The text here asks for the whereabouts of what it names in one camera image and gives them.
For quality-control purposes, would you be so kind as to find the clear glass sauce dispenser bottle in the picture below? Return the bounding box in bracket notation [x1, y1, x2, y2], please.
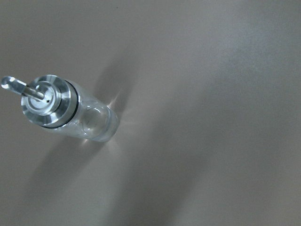
[1, 75, 119, 142]

